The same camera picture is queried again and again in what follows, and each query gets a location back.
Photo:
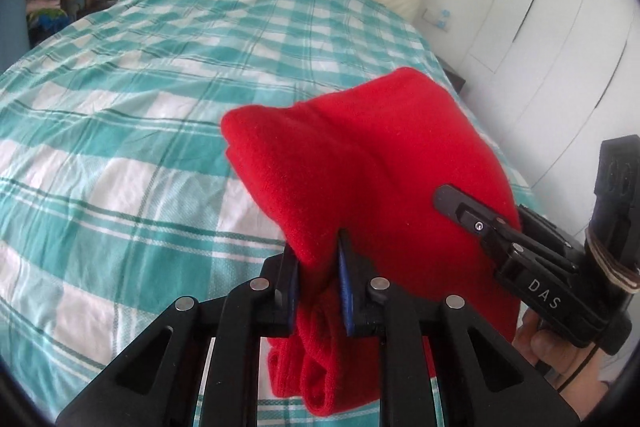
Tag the teal plaid bed blanket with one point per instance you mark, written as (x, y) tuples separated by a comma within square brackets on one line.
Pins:
[(150, 107)]

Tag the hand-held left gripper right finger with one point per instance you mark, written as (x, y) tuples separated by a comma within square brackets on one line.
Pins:
[(345, 292)]

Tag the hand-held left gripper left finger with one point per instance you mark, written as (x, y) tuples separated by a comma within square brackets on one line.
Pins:
[(294, 292)]

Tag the white wall socket plate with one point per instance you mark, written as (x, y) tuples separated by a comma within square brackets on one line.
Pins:
[(436, 18)]

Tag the person's right forearm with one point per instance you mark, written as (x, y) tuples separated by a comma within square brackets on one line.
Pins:
[(590, 394)]

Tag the white wardrobe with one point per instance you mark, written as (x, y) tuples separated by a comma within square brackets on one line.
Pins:
[(565, 32)]

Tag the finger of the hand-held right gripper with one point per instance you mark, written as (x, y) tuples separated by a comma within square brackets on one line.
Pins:
[(465, 212)]

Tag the person's right hand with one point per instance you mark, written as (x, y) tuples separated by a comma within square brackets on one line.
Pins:
[(545, 347)]

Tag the red sweater with white figure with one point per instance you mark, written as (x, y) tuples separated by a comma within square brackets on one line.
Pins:
[(375, 147)]

